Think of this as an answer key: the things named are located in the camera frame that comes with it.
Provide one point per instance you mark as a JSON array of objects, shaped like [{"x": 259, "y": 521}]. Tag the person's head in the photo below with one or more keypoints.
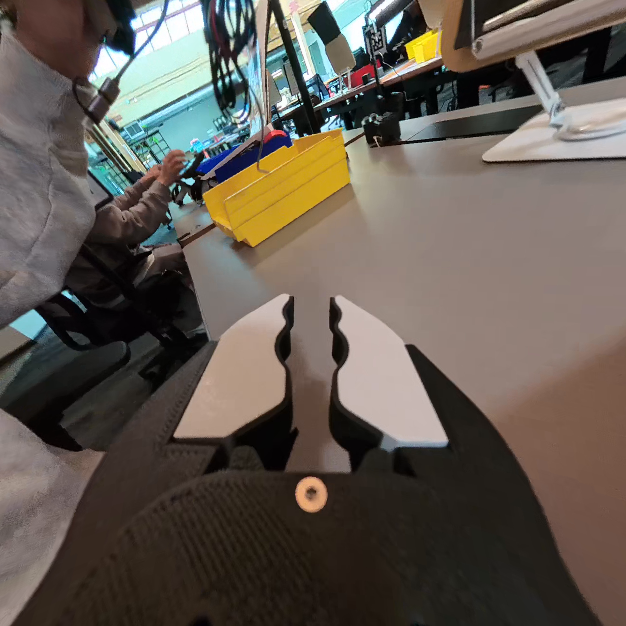
[{"x": 68, "y": 34}]

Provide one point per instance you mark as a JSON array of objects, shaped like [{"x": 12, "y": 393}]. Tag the black headset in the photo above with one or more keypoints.
[{"x": 120, "y": 24}]

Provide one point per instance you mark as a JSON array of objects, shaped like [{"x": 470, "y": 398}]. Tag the grey desk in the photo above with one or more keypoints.
[{"x": 464, "y": 244}]

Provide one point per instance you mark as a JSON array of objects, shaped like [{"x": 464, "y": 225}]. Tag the black office chair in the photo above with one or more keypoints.
[{"x": 98, "y": 318}]

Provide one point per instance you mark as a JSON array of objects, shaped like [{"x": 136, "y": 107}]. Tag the blue plastic bin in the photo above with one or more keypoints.
[{"x": 234, "y": 161}]

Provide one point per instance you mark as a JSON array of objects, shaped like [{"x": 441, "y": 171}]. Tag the black metal pole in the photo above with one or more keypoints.
[{"x": 293, "y": 68}]

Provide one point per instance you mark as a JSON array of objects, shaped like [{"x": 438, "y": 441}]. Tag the thin flat monitor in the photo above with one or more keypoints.
[{"x": 259, "y": 73}]

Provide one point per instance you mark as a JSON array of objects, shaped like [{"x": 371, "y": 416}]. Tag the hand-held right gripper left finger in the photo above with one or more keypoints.
[{"x": 244, "y": 371}]

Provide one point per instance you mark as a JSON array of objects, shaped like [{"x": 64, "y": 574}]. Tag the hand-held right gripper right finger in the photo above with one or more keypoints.
[{"x": 381, "y": 376}]

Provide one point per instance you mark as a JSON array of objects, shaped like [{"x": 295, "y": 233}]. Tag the small yellow plastic bin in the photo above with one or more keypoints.
[{"x": 424, "y": 46}]

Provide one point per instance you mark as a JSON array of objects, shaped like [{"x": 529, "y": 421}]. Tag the white monitor stand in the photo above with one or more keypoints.
[{"x": 538, "y": 139}]

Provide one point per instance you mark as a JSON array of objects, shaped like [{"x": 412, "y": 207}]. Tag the black white tag marker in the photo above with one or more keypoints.
[{"x": 377, "y": 39}]

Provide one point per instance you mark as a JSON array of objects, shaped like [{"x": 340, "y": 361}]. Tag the large yellow plastic bin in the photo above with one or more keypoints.
[{"x": 288, "y": 190}]

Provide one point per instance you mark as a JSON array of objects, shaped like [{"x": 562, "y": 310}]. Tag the small black desk device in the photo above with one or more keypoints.
[{"x": 381, "y": 128}]

